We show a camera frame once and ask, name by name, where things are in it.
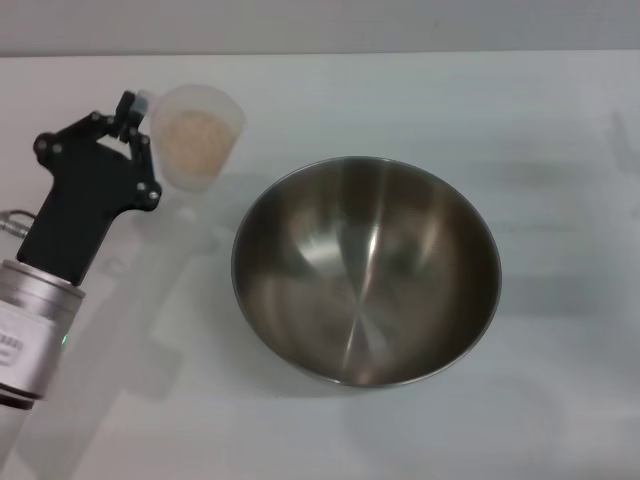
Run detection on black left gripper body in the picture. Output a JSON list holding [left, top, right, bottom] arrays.
[[17, 134, 164, 289]]

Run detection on clear plastic measuring cup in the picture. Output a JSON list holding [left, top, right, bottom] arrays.
[[136, 83, 248, 194]]

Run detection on white rice grains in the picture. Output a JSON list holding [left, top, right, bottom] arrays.
[[161, 110, 234, 177]]

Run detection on stainless steel mixing bowl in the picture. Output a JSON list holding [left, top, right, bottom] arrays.
[[230, 155, 503, 389]]

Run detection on grey left wrist cable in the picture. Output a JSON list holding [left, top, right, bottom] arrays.
[[0, 208, 37, 237]]

